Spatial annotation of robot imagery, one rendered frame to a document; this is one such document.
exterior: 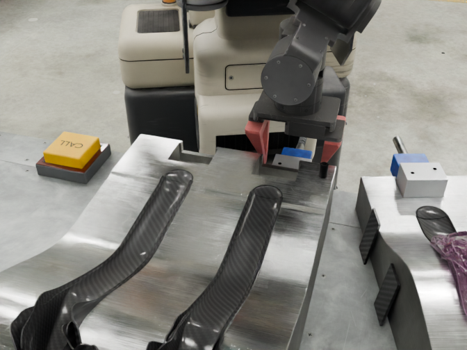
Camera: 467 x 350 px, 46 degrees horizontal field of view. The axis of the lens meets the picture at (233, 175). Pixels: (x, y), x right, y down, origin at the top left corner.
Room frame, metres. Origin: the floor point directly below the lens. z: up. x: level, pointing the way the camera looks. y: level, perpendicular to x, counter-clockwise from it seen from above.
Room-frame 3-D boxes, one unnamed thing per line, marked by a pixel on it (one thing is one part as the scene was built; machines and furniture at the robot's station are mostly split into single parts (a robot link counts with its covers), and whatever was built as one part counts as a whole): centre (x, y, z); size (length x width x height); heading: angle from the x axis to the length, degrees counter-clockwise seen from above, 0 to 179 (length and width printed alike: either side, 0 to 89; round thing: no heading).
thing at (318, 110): (0.61, -0.08, 0.96); 0.10 x 0.07 x 0.07; 75
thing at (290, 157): (0.64, -0.09, 0.83); 0.13 x 0.05 x 0.05; 165
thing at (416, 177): (0.59, -0.23, 0.86); 0.13 x 0.05 x 0.05; 1
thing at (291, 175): (0.54, -0.05, 0.87); 0.05 x 0.05 x 0.04; 74
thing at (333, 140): (0.60, -0.11, 0.88); 0.07 x 0.07 x 0.09; 75
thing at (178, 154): (0.57, 0.05, 0.87); 0.05 x 0.05 x 0.04; 74
